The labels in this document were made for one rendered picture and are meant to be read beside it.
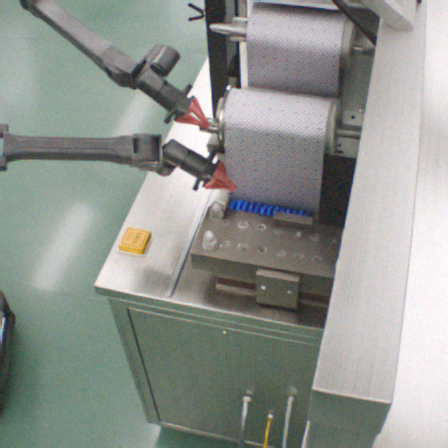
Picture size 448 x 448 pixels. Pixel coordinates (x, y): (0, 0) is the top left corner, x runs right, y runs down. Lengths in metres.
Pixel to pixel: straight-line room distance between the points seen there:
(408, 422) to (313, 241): 0.79
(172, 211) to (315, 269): 0.50
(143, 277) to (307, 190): 0.47
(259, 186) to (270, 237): 0.13
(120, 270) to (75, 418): 0.96
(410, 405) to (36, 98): 3.38
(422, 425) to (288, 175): 0.86
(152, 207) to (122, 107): 1.93
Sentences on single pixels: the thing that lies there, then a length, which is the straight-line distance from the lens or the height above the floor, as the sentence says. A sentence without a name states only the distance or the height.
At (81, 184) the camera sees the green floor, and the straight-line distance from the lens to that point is 3.33.
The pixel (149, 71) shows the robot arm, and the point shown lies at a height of 1.36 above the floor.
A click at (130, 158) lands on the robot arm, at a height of 1.19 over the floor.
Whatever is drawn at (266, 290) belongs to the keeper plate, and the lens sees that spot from 1.58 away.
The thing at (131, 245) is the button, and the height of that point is 0.92.
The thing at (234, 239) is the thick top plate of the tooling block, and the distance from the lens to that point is 1.60.
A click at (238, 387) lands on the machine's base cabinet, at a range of 1.95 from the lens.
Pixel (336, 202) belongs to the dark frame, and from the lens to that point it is 1.73.
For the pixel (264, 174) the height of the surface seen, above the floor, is 1.13.
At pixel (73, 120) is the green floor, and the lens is 3.75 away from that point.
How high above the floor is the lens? 2.23
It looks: 47 degrees down
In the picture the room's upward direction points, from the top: 4 degrees counter-clockwise
